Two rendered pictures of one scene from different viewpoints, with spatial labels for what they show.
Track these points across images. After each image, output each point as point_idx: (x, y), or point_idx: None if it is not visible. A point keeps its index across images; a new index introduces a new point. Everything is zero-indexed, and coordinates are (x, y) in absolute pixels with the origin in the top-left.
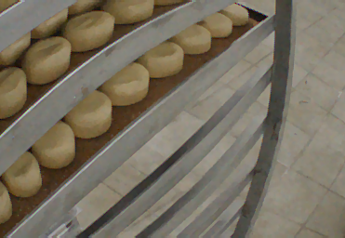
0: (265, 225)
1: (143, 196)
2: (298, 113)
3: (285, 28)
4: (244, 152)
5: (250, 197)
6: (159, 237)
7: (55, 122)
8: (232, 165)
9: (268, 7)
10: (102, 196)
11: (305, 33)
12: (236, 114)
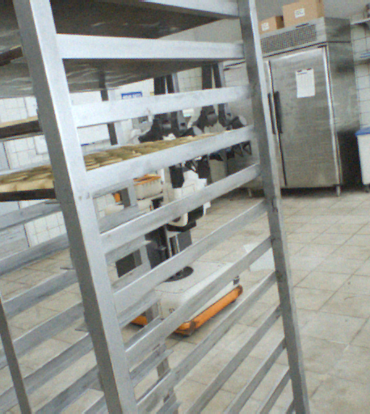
0: (344, 392)
1: (191, 195)
2: (344, 306)
3: (262, 130)
4: (254, 214)
5: (277, 262)
6: (210, 242)
7: (136, 116)
8: (247, 217)
9: (304, 239)
10: (197, 392)
11: (344, 247)
12: (237, 180)
